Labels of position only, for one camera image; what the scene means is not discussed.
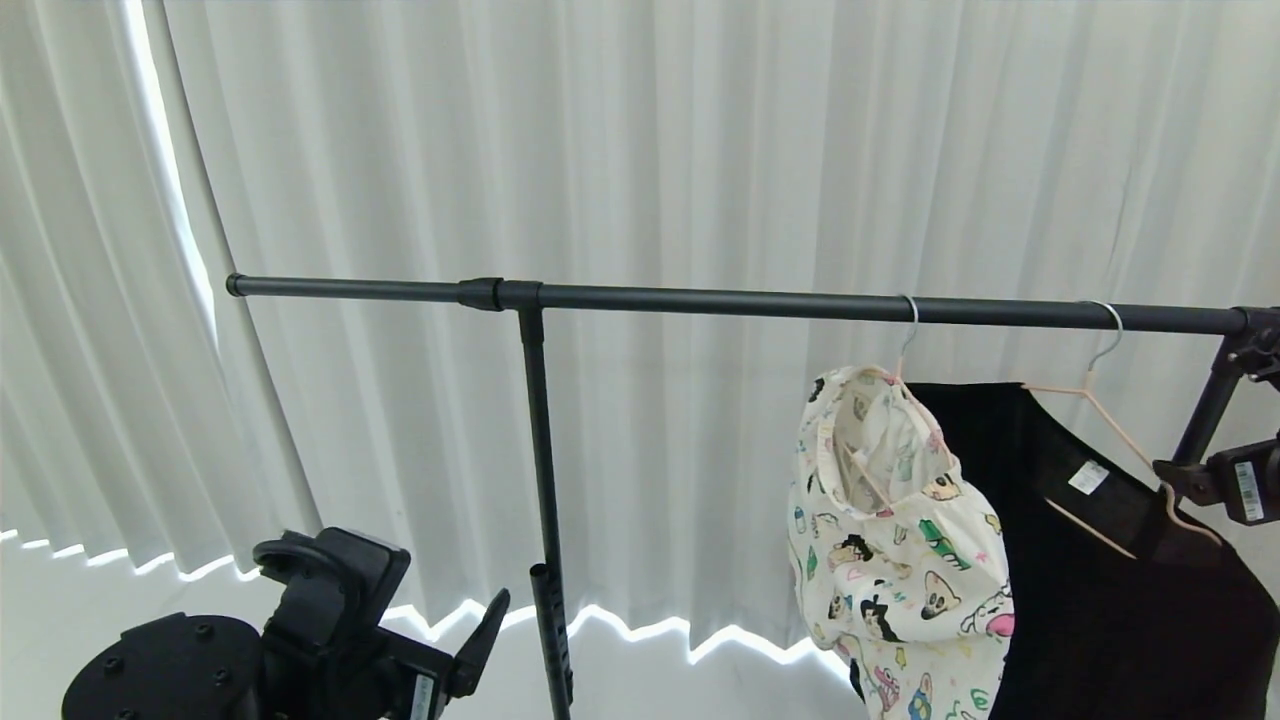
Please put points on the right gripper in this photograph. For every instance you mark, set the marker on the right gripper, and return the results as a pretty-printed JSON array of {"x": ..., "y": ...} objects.
[{"x": 1250, "y": 480}]

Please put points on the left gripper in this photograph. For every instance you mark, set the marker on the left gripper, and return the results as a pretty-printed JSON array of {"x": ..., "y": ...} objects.
[{"x": 415, "y": 685}]

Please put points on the pink clothes hanger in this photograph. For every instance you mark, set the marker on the pink clothes hanger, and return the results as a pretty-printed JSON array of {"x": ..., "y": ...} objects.
[
  {"x": 1125, "y": 437},
  {"x": 914, "y": 318}
]

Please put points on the black garment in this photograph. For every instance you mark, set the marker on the black garment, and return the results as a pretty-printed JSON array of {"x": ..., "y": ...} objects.
[{"x": 1100, "y": 620}]

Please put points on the cream printed garment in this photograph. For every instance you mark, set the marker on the cream printed garment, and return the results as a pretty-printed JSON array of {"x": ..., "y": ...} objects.
[{"x": 900, "y": 580}]

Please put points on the black clothes rack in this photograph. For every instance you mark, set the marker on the black clothes rack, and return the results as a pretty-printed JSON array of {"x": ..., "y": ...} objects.
[{"x": 700, "y": 300}]

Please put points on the white curtain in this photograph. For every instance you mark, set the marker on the white curtain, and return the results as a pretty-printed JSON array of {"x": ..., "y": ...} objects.
[{"x": 600, "y": 150}]

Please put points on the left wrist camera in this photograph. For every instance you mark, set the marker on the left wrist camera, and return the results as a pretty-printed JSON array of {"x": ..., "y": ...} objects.
[{"x": 340, "y": 590}]

